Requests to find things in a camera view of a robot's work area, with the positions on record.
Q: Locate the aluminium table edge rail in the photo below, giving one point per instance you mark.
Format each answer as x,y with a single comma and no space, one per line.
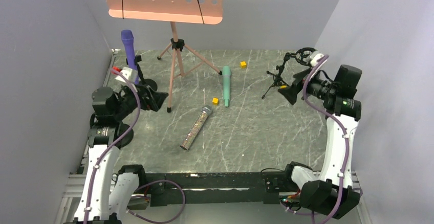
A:
84,162

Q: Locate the black round-base microphone stand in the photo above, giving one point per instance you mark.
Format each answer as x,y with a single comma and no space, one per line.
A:
143,80

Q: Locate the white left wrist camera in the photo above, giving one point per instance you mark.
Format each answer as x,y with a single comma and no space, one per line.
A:
125,73

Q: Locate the purple microphone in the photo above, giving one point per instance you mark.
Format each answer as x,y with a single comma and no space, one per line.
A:
128,42

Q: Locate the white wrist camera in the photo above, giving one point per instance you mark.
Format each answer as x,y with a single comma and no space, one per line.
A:
125,73
314,58

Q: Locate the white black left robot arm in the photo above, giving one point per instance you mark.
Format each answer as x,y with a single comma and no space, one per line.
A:
101,201

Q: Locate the black clip stand at left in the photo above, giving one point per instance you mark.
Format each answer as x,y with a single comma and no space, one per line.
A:
127,138

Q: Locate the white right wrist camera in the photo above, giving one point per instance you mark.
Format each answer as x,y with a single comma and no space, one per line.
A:
314,58

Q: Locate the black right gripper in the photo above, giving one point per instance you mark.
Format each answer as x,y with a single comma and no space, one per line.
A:
299,86

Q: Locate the pink music stand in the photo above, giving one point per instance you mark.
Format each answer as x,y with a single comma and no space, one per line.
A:
205,12

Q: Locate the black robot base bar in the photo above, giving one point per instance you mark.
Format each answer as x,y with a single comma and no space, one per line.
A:
266,187

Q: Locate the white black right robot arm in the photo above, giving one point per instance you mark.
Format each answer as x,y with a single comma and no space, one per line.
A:
329,192

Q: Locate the teal green microphone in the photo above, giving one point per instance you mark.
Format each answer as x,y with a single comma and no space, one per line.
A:
226,73

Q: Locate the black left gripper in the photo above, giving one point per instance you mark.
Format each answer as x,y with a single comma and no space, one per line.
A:
149,98

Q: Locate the yellow cube near teal microphone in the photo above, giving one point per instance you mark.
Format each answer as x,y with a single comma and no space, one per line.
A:
215,101

